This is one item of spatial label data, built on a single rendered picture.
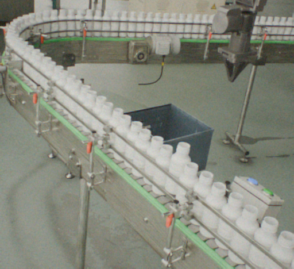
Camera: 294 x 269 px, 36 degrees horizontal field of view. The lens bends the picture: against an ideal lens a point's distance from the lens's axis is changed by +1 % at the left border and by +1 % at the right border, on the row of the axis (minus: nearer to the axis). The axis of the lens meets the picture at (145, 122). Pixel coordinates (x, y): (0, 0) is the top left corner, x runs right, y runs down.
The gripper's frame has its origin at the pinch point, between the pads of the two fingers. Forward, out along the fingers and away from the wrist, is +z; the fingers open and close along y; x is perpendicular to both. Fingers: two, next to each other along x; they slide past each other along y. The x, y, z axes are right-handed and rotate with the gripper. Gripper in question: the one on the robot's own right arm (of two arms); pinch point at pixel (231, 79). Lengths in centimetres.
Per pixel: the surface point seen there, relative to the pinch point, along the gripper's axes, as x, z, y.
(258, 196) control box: 20.2, 28.9, 1.3
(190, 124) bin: -54, 49, -44
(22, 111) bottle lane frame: -108, 56, 18
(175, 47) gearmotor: -136, 41, -102
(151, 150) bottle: -12.6, 27.6, 15.7
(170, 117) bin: -68, 52, -44
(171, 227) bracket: 10.8, 38.3, 24.7
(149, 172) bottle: -12.0, 35.5, 16.0
